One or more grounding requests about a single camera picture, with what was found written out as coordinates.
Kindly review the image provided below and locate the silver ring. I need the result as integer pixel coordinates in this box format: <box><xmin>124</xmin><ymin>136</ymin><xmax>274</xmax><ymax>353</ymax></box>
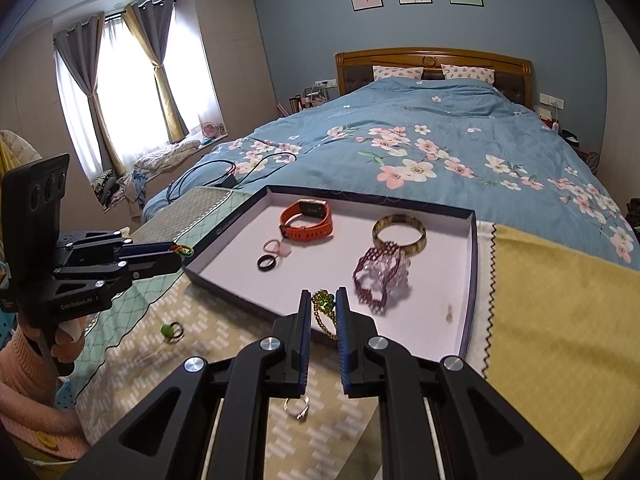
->
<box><xmin>282</xmin><ymin>394</ymin><xmax>312</xmax><ymax>422</ymax></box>

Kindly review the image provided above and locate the dark blue tray box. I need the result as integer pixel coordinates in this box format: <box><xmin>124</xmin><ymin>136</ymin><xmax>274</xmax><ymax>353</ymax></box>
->
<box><xmin>184</xmin><ymin>185</ymin><xmax>477</xmax><ymax>361</ymax></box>

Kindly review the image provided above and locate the orange smart watch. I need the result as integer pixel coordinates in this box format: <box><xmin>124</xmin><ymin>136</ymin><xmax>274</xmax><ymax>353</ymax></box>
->
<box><xmin>279</xmin><ymin>198</ymin><xmax>333</xmax><ymax>243</ymax></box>

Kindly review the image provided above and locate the green gold necklace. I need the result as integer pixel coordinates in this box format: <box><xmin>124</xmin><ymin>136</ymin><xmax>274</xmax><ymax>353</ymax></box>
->
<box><xmin>310</xmin><ymin>288</ymin><xmax>340</xmax><ymax>342</ymax></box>

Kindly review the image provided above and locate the maroon beaded bracelet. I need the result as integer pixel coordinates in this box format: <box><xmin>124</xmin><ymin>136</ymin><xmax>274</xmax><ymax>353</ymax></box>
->
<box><xmin>351</xmin><ymin>242</ymin><xmax>409</xmax><ymax>316</ymax></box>

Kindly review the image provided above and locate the patterned pillow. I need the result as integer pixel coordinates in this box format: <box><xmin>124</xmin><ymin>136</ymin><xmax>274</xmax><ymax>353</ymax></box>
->
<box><xmin>440</xmin><ymin>64</ymin><xmax>495</xmax><ymax>84</ymax></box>
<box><xmin>372</xmin><ymin>65</ymin><xmax>423</xmax><ymax>80</ymax></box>

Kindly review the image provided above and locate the left patterned pillow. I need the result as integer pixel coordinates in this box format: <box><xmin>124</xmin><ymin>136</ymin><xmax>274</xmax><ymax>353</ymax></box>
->
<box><xmin>372</xmin><ymin>65</ymin><xmax>423</xmax><ymax>80</ymax></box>

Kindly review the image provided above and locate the clothes pile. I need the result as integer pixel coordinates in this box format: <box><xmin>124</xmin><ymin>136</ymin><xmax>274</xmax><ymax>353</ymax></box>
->
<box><xmin>625</xmin><ymin>197</ymin><xmax>640</xmax><ymax>240</ymax></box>

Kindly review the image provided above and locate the right patterned pillow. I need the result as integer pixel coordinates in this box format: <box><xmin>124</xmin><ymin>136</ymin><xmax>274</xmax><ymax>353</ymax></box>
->
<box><xmin>440</xmin><ymin>64</ymin><xmax>495</xmax><ymax>84</ymax></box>

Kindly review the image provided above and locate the black cable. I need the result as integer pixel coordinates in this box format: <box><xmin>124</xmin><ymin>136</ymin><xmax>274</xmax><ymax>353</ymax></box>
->
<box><xmin>164</xmin><ymin>150</ymin><xmax>298</xmax><ymax>206</ymax></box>

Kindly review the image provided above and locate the right grey yellow curtain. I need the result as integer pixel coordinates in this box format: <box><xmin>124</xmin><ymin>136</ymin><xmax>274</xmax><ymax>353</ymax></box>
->
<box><xmin>122</xmin><ymin>0</ymin><xmax>188</xmax><ymax>143</ymax></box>

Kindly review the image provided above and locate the grey yellow curtain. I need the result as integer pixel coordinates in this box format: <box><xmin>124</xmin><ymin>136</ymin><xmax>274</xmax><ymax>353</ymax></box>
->
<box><xmin>122</xmin><ymin>0</ymin><xmax>188</xmax><ymax>143</ymax></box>
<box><xmin>53</xmin><ymin>13</ymin><xmax>125</xmax><ymax>180</ymax></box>

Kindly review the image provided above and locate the green stone ring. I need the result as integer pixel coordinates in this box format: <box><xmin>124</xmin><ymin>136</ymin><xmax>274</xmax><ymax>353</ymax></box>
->
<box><xmin>159</xmin><ymin>322</ymin><xmax>186</xmax><ymax>345</ymax></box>

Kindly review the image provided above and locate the wooden headboard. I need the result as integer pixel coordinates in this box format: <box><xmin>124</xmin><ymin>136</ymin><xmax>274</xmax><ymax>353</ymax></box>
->
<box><xmin>335</xmin><ymin>47</ymin><xmax>534</xmax><ymax>110</ymax></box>

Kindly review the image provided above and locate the left grey yellow curtain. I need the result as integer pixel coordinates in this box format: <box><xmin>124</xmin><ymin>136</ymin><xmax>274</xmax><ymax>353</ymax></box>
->
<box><xmin>53</xmin><ymin>13</ymin><xmax>125</xmax><ymax>180</ymax></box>

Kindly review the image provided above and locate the pink left sleeve forearm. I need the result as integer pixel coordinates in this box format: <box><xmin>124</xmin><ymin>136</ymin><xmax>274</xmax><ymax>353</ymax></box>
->
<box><xmin>1</xmin><ymin>330</ymin><xmax>89</xmax><ymax>460</ymax></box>

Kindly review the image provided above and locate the window seat bedding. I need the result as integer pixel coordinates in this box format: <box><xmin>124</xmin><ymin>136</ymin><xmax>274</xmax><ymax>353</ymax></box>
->
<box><xmin>134</xmin><ymin>138</ymin><xmax>201</xmax><ymax>174</ymax></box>

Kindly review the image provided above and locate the pink ring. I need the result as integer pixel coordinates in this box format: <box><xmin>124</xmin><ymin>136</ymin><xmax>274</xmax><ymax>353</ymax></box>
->
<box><xmin>261</xmin><ymin>237</ymin><xmax>294</xmax><ymax>260</ymax></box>

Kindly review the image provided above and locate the blue floral duvet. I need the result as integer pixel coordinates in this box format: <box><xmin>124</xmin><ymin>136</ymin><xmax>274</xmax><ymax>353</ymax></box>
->
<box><xmin>143</xmin><ymin>78</ymin><xmax>639</xmax><ymax>269</ymax></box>

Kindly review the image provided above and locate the left hand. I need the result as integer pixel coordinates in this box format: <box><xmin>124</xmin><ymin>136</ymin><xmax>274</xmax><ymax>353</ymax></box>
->
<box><xmin>17</xmin><ymin>313</ymin><xmax>89</xmax><ymax>363</ymax></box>

